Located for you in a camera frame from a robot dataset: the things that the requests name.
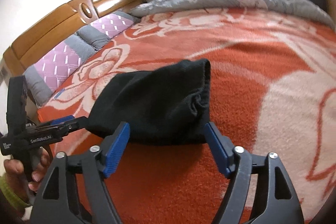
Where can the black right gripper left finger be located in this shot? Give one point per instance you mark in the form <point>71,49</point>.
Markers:
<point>74,191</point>

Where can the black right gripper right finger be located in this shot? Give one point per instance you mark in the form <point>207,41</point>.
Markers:
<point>262,179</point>

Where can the black pants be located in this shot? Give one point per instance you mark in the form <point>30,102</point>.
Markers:
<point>168,106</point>

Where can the pink grey pillow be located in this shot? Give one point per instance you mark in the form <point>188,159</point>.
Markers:
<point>98,33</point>
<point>49,73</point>

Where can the wooden headboard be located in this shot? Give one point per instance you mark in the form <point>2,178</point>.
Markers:
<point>48,32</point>

